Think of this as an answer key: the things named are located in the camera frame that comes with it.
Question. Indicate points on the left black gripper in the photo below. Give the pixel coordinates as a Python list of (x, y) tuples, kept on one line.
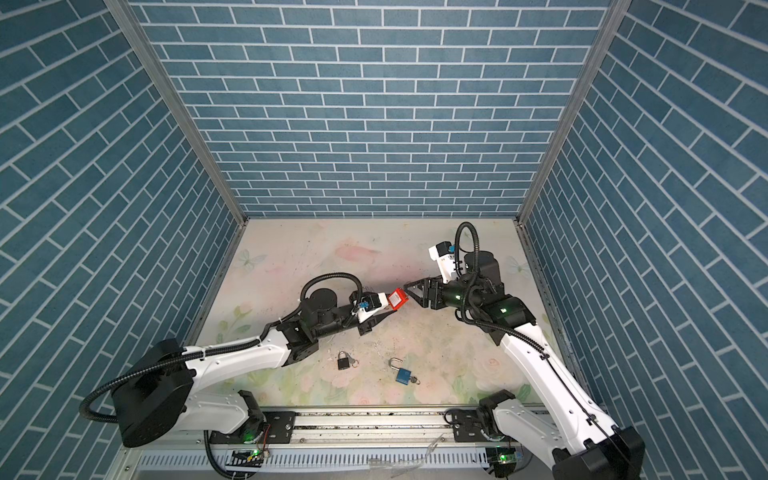
[(364, 328)]

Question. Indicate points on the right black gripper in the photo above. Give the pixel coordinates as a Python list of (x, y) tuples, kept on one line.
[(430, 284)]

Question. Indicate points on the red padlock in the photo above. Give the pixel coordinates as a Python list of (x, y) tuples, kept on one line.
[(397, 299)]

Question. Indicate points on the black padlock with key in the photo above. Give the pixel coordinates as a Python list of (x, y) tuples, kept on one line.
[(345, 361)]

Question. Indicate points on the blue padlock with key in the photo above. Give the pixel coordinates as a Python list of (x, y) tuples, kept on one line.
[(403, 376)]

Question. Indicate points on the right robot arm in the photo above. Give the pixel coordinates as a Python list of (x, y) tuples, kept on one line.
[(552, 390)]

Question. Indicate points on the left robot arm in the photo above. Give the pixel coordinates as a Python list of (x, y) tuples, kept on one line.
[(164, 391)]

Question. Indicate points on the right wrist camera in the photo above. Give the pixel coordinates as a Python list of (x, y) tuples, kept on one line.
[(443, 254)]

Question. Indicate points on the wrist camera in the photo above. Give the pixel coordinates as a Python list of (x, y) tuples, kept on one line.
[(370, 305), (443, 254)]

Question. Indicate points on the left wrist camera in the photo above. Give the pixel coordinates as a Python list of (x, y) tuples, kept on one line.
[(370, 305)]

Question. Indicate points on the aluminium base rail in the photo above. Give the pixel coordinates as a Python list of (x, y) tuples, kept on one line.
[(302, 440)]

